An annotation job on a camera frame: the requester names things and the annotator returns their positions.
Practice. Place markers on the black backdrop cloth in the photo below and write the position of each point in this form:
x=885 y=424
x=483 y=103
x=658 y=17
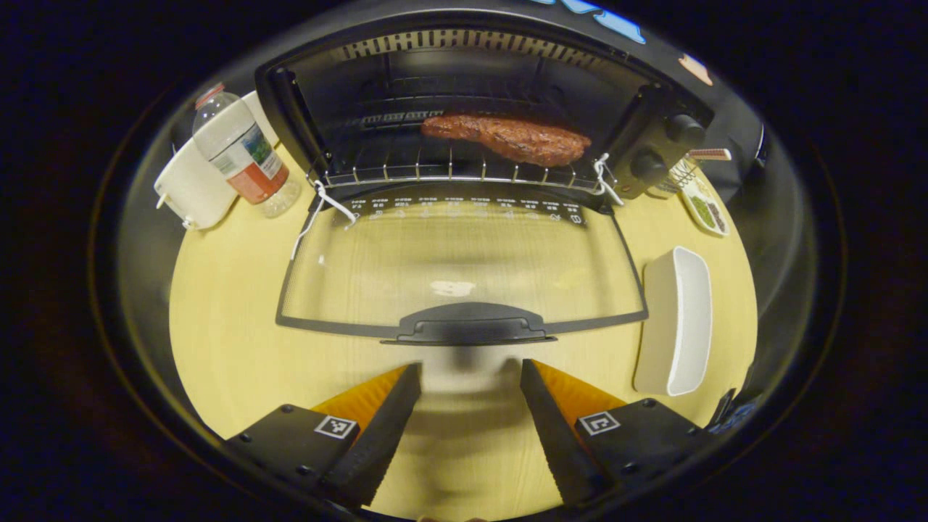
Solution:
x=739 y=109

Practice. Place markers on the black electric oven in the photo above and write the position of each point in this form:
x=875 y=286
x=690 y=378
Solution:
x=471 y=322

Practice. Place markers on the white divided dish of beans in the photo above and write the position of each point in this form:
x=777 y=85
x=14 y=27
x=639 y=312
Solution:
x=707 y=210

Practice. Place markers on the clear plastic water bottle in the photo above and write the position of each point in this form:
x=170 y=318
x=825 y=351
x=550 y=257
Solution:
x=243 y=156

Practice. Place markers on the white rectangular tray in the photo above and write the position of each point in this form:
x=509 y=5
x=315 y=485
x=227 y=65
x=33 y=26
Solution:
x=674 y=326

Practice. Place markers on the white toaster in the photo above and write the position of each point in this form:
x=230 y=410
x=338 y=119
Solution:
x=192 y=192

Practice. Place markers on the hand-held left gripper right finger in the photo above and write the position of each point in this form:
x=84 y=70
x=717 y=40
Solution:
x=562 y=449

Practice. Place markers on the brown meat slice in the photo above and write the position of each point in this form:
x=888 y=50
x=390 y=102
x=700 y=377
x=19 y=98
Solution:
x=515 y=139

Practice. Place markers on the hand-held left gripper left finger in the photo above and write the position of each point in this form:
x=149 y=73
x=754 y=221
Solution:
x=377 y=449

